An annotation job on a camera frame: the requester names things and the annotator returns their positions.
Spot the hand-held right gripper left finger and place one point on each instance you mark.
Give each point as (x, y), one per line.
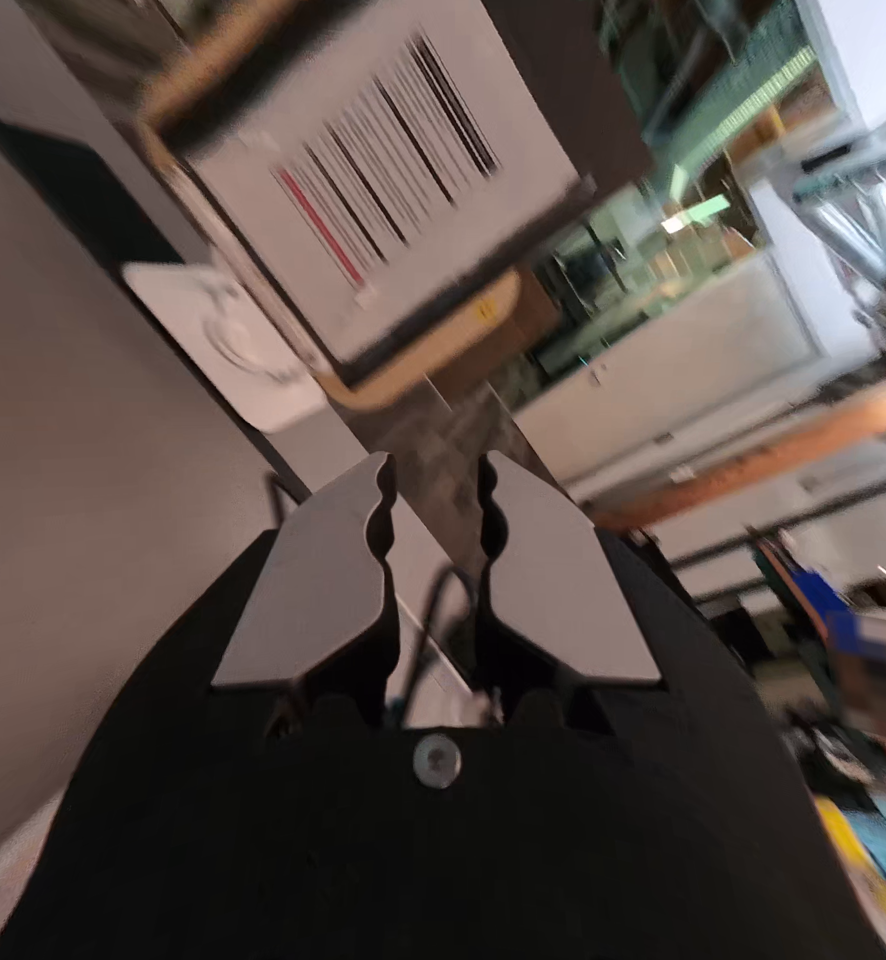
(315, 592)

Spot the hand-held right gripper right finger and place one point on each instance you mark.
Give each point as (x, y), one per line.
(563, 600)

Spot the clear plastic bin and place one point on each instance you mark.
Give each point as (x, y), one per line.
(446, 660)

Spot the white metal sign base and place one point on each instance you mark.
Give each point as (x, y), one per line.
(210, 322)

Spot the yellow smiley sticker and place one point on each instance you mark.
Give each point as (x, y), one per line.
(484, 309)

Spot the wooden framed sign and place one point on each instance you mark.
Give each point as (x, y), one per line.
(383, 150)

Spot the wooden post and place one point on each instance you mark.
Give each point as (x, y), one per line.
(750, 450)

